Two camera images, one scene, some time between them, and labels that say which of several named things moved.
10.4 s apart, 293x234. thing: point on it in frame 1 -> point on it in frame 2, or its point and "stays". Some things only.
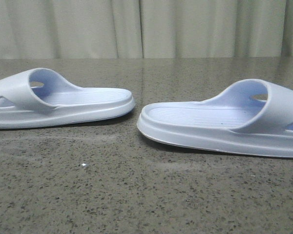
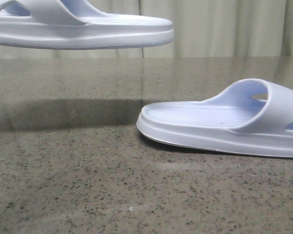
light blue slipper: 37,97 -> 72,24
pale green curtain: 63,29 stays
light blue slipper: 250,116 stays
